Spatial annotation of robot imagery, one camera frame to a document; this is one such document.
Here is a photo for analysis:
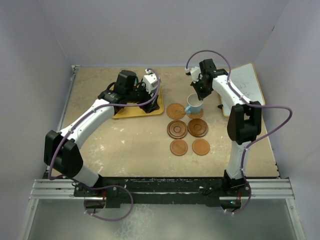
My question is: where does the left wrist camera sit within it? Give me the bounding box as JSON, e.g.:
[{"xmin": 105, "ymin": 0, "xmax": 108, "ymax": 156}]
[{"xmin": 142, "ymin": 73, "xmax": 158, "ymax": 94}]

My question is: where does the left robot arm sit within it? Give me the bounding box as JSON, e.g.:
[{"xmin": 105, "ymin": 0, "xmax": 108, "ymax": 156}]
[{"xmin": 44, "ymin": 68, "xmax": 161, "ymax": 196}]

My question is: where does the yellow plastic tray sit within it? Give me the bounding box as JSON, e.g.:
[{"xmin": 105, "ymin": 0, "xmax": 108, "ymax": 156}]
[{"xmin": 112, "ymin": 88, "xmax": 165, "ymax": 119}]

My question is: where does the purple cable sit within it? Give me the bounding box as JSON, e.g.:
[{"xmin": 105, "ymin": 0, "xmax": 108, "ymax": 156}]
[
  {"xmin": 186, "ymin": 49, "xmax": 293, "ymax": 216},
  {"xmin": 47, "ymin": 67, "xmax": 161, "ymax": 222}
]

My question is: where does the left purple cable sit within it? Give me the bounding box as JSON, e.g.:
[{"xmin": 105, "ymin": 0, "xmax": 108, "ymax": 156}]
[{"xmin": 47, "ymin": 67, "xmax": 161, "ymax": 222}]

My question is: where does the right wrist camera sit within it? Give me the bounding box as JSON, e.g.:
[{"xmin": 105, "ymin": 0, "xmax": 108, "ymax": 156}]
[{"xmin": 185, "ymin": 66, "xmax": 201, "ymax": 83}]

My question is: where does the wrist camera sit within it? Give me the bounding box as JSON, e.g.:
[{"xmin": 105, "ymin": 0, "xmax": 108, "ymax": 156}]
[
  {"xmin": 185, "ymin": 66, "xmax": 201, "ymax": 83},
  {"xmin": 142, "ymin": 73, "xmax": 158, "ymax": 94}
]

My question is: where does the light blue mug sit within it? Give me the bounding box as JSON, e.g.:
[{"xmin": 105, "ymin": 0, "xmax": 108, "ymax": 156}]
[{"xmin": 184, "ymin": 93, "xmax": 203, "ymax": 114}]

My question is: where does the aluminium table edge rail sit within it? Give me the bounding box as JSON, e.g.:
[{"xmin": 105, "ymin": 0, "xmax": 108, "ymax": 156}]
[{"xmin": 55, "ymin": 64, "xmax": 82, "ymax": 132}]

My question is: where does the dark ringed wooden coaster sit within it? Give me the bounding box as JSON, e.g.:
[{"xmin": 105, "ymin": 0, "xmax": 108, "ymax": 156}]
[{"xmin": 166, "ymin": 120, "xmax": 188, "ymax": 139}]

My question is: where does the small whiteboard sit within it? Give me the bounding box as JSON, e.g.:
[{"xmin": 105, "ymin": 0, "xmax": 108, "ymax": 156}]
[{"xmin": 230, "ymin": 62, "xmax": 265, "ymax": 106}]

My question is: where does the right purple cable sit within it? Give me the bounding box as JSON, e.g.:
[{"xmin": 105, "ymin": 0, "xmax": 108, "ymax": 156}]
[{"xmin": 186, "ymin": 49, "xmax": 293, "ymax": 216}]

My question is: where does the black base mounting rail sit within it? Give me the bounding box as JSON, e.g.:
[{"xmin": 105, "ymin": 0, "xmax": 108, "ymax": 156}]
[{"xmin": 74, "ymin": 177, "xmax": 250, "ymax": 209}]

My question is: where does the plain orange wooden coaster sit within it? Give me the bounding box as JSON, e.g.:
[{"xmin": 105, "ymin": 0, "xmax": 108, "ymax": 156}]
[{"xmin": 170, "ymin": 139, "xmax": 188, "ymax": 156}]

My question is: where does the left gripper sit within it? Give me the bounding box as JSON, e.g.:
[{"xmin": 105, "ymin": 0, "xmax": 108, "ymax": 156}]
[{"xmin": 125, "ymin": 80, "xmax": 159, "ymax": 113}]

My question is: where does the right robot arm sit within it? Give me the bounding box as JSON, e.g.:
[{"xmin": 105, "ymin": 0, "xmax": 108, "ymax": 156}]
[{"xmin": 185, "ymin": 59, "xmax": 262, "ymax": 196}]

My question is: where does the woven rattan coaster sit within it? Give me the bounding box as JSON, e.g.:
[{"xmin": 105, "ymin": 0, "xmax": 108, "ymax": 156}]
[
  {"xmin": 186, "ymin": 109, "xmax": 204, "ymax": 119},
  {"xmin": 166, "ymin": 103, "xmax": 186, "ymax": 120}
]

